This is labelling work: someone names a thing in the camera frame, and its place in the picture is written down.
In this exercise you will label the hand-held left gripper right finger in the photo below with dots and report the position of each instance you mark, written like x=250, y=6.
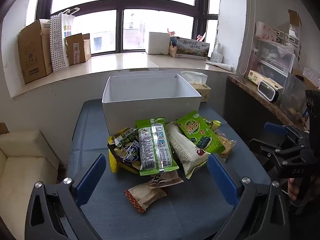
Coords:
x=221, y=180

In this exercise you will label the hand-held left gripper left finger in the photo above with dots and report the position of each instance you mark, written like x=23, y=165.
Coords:
x=91, y=177

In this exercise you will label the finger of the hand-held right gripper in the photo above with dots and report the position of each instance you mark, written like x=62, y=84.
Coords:
x=275, y=128
x=265, y=150

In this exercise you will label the yellow noodle snack packet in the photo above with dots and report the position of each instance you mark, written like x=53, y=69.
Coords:
x=226, y=143

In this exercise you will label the black potato chip bag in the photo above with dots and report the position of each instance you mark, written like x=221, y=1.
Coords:
x=127, y=155

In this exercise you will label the long white snack packet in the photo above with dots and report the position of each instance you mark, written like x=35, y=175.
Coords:
x=185, y=152

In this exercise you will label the small green snack packet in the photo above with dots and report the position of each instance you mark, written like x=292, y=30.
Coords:
x=214, y=124

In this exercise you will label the brown and white packet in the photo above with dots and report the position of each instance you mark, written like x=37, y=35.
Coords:
x=165, y=178

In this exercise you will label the green seaweed packet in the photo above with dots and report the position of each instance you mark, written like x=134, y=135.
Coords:
x=195, y=130

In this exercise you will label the brown packet with checked edge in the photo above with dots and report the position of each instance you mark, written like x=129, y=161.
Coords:
x=145, y=196

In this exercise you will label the green packet with silver seam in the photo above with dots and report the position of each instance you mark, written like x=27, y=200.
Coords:
x=152, y=150

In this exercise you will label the person's right hand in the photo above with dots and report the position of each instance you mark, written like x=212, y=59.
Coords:
x=292, y=188

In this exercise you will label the dark cabinet with marble top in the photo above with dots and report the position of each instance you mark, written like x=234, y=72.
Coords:
x=245, y=110

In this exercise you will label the clear plastic container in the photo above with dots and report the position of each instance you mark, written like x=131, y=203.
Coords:
x=293, y=97

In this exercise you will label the white rounded device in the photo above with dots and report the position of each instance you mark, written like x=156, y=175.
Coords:
x=267, y=91

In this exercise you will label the cream tissue pack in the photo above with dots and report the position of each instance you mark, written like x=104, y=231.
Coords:
x=257, y=76

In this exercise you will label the blue tablecloth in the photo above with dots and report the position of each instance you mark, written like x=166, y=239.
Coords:
x=175, y=217

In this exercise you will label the cream sofa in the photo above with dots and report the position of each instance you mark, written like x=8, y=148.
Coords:
x=22, y=170

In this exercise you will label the clear plastic drawer organizer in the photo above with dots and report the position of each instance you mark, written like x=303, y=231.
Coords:
x=272, y=57

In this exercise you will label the tan tissue box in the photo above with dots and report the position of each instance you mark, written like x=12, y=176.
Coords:
x=203, y=91

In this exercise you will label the white tube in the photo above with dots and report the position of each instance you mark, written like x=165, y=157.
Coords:
x=220, y=65

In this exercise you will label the small white drawer unit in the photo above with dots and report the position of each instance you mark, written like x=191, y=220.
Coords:
x=288, y=38

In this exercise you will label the white bottle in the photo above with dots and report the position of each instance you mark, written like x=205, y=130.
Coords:
x=217, y=55

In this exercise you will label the pink patterned pack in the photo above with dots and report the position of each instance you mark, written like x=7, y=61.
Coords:
x=266, y=31

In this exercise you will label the brown cardboard piece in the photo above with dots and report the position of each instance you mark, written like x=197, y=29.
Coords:
x=3, y=128

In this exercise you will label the landscape printed box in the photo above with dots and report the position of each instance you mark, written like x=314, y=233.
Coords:
x=192, y=47

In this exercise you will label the small cardboard box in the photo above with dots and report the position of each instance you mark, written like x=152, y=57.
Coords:
x=76, y=51

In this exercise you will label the wooden holder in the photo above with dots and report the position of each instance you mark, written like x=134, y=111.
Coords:
x=172, y=50

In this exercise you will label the polka dot paper bag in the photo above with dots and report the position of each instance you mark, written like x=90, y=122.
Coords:
x=57, y=47

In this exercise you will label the large cardboard box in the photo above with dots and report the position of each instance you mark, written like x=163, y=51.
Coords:
x=32, y=55

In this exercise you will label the orange fox figure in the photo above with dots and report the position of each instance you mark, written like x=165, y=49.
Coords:
x=171, y=32

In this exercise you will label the white foam box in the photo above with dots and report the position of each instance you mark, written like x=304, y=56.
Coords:
x=157, y=42

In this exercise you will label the dark window frame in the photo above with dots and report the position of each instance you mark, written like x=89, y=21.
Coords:
x=120, y=12

